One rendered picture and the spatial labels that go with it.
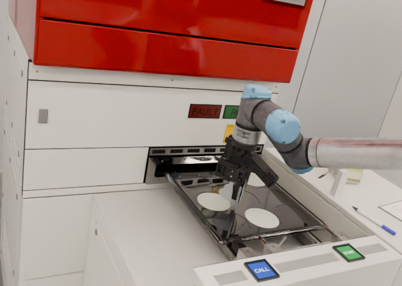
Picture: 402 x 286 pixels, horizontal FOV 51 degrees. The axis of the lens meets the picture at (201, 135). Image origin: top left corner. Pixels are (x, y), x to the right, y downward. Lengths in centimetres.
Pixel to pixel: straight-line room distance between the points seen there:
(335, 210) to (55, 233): 85
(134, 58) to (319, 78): 274
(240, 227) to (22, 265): 69
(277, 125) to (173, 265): 44
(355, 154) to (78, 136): 74
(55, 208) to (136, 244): 31
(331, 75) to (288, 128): 284
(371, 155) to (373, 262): 26
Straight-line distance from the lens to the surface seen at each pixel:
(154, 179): 138
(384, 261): 115
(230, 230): 115
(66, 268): 150
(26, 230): 138
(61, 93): 119
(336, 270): 103
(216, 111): 138
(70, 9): 109
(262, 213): 126
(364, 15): 390
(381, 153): 101
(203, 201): 124
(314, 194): 138
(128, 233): 120
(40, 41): 110
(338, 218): 132
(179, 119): 133
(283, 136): 100
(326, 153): 106
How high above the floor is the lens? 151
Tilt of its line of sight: 21 degrees down
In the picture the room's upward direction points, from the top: 12 degrees clockwise
